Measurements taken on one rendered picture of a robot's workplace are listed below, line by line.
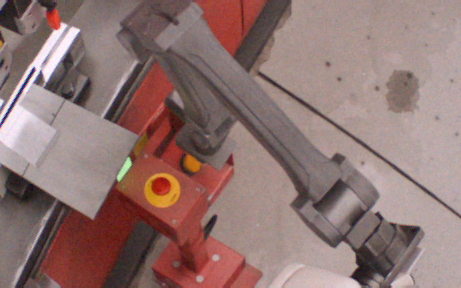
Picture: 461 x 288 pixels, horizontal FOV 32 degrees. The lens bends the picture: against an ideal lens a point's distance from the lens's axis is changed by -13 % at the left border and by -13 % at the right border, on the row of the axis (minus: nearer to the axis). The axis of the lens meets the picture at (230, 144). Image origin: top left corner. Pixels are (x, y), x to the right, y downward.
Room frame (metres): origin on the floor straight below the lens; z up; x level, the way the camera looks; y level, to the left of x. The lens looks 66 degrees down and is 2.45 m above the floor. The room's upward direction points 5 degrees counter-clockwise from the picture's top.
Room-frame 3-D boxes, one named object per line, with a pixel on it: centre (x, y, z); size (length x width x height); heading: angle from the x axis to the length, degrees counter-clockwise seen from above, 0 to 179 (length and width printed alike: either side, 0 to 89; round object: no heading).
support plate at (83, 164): (0.67, 0.32, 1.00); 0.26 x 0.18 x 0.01; 58
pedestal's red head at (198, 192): (0.70, 0.12, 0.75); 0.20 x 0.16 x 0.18; 141
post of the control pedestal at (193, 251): (0.70, 0.12, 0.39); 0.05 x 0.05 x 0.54; 51
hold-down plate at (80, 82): (0.75, 0.37, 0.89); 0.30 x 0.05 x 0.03; 148
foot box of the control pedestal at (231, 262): (0.68, 0.10, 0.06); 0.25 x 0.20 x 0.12; 51
